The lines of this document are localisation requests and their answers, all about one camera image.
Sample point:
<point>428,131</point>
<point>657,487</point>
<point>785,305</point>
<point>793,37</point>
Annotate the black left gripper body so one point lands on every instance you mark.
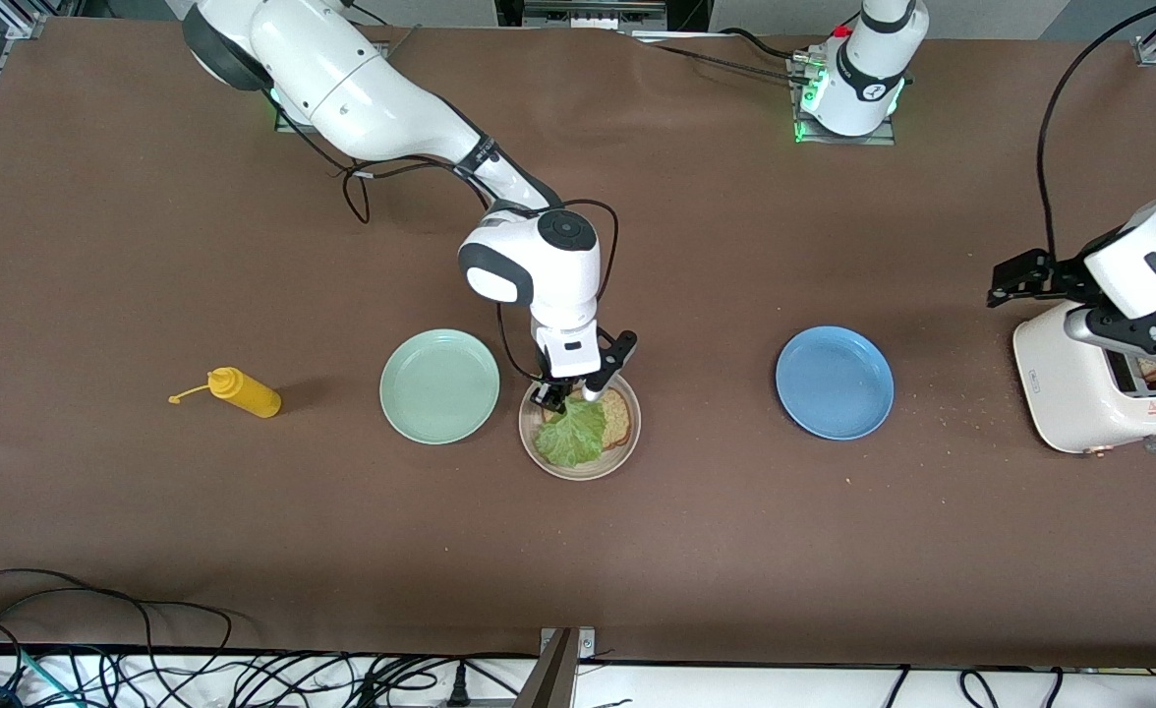
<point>1063,275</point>

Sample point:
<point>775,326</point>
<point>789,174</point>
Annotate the green lettuce leaf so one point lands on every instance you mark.
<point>573,438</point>

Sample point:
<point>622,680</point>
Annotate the brown bread slice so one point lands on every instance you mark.
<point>1153,370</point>
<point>619,418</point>

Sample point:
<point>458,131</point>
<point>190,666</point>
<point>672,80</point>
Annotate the yellow squeeze bottle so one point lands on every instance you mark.
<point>249,395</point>

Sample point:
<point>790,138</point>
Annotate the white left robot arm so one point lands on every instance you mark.
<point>868,69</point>

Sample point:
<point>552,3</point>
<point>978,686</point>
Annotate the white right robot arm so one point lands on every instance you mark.
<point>362,88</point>

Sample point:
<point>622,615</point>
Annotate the beige plate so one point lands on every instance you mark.
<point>580,473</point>

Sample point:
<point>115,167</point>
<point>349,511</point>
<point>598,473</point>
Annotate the mint green plate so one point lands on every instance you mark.
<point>440,386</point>

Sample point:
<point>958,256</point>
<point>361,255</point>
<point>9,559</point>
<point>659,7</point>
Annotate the blue plate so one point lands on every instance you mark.
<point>834,383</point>

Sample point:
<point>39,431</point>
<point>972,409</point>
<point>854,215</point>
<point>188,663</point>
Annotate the white toaster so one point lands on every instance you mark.
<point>1065,393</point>

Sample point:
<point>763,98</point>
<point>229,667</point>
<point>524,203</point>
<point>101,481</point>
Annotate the black power plug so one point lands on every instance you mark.
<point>458,686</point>

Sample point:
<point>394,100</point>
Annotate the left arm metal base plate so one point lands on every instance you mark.
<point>848,141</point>

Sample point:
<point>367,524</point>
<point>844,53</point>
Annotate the aluminium profile post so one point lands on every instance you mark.
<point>553,678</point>

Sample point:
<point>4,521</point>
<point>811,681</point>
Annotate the metal frame with connectors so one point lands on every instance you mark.
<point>593,12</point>

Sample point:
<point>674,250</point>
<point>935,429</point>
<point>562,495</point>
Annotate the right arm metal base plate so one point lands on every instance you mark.
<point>288,122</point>

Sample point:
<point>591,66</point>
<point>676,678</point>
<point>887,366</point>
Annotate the aluminium frame corner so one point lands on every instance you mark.
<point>20,20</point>

